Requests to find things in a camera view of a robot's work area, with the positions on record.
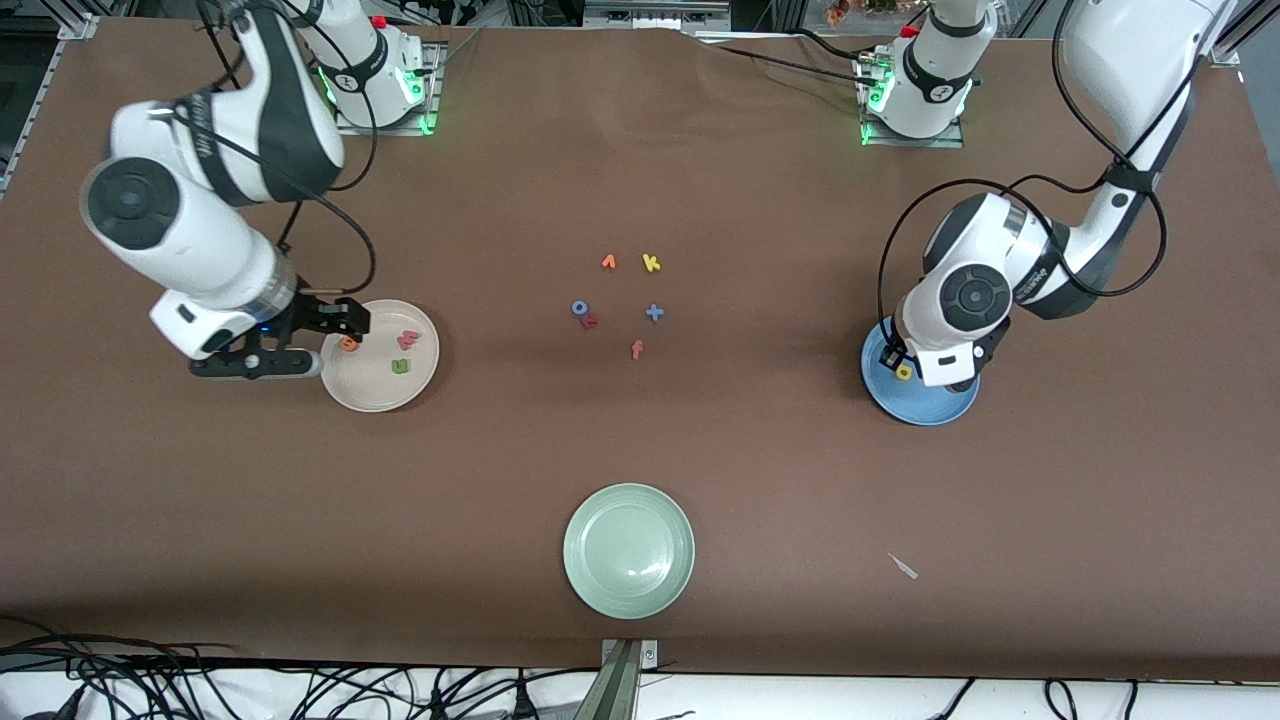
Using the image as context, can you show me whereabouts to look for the beige brown plate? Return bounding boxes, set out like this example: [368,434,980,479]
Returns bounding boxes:
[320,299,441,413]

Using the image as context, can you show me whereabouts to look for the brown table cover sheet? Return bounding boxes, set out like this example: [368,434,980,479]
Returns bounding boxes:
[0,15,1280,681]

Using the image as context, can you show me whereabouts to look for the pale green plate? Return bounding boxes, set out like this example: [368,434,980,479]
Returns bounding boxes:
[562,483,696,621]

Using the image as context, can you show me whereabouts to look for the orange brown dried plant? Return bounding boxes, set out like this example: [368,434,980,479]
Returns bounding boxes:
[825,0,901,26]

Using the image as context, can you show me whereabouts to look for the blue plate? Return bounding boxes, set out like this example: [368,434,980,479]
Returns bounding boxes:
[861,318,981,427]

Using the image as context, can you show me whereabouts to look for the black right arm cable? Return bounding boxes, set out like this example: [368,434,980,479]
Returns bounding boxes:
[170,0,380,302]

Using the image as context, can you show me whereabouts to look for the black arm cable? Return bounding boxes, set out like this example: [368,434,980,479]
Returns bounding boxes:
[877,0,1169,353]
[170,0,380,302]

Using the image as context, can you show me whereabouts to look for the aluminium frame rail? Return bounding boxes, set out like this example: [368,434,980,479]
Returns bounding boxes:
[0,38,63,199]

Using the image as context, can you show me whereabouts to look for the grey metal frame piece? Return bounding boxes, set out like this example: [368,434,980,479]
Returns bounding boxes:
[585,0,731,31]

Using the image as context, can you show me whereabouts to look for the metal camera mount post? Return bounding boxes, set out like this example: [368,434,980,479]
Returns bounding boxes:
[575,638,659,720]

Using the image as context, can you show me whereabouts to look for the thin black cable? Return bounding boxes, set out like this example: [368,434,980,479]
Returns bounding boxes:
[700,30,869,81]

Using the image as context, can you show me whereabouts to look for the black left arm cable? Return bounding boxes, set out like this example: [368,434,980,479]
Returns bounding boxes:
[877,0,1169,353]

